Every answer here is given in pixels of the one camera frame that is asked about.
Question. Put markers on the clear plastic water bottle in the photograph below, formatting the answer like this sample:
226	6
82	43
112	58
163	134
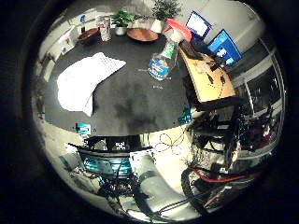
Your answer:
162	63

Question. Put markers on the white cloth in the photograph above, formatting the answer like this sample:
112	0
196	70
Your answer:
84	84

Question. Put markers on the teal tag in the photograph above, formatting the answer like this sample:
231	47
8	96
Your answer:
83	128
186	116

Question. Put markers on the light wooden desk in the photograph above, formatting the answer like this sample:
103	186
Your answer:
208	84

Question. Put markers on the black keyboard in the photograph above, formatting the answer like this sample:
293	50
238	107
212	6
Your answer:
190	49

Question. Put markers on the clear glass jar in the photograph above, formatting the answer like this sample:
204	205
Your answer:
105	31

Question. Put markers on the small green potted plant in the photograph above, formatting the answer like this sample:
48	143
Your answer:
121	19

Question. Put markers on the dark wooden bowl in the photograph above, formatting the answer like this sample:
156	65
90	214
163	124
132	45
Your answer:
88	35

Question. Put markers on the large computer monitor blue screen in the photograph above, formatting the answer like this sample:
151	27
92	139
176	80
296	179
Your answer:
224	46

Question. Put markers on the small computer monitor blue screen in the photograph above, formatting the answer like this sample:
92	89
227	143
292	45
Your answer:
197	25

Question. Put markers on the tall plant in white pot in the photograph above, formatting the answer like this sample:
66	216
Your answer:
163	9

